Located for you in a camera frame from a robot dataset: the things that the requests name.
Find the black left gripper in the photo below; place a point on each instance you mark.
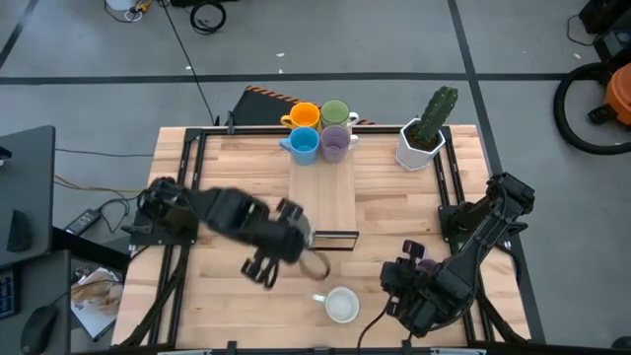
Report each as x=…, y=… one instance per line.
x=273, y=236

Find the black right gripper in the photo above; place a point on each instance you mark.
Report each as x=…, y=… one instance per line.
x=414, y=296

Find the lavender mug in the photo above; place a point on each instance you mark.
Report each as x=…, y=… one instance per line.
x=428, y=264

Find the light blue mug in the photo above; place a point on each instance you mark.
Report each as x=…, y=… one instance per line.
x=303, y=143

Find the orange mug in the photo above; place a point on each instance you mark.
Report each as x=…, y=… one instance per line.
x=304, y=116

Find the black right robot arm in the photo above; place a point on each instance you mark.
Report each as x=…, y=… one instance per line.
x=493, y=222

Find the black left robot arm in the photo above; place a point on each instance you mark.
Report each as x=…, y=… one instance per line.
x=217, y=209

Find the black hazard-striped mat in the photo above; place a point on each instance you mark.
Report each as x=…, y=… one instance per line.
x=261, y=108

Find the green cactus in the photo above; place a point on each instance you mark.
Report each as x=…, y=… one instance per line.
x=434, y=116

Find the crumpled brown paper bag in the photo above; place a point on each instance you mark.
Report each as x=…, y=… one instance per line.
x=98, y=293

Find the black power adapter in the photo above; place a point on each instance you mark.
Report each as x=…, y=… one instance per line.
x=83, y=223

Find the white papers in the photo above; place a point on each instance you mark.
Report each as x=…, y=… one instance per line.
x=91, y=323

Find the dark grey side table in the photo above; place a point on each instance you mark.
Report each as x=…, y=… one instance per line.
x=44, y=281

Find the black computer mouse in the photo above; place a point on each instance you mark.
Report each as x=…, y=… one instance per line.
x=39, y=328

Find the black rounded desk device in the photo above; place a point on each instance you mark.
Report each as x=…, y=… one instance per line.
x=20, y=232

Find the grey desk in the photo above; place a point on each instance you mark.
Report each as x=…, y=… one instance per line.
x=27, y=172

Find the orange vacuum cleaner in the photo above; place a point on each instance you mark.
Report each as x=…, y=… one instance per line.
x=621, y=93

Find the dark keyboard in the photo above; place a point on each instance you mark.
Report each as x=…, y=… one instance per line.
x=7, y=296

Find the white bucket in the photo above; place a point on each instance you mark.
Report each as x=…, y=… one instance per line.
x=120, y=4

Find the black equipment case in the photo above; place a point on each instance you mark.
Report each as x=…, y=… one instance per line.
x=611, y=20

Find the wooden shelf riser black frame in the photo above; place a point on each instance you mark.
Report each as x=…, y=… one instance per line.
x=323, y=197

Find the black aluminium table frame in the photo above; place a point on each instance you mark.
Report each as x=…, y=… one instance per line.
x=246, y=131

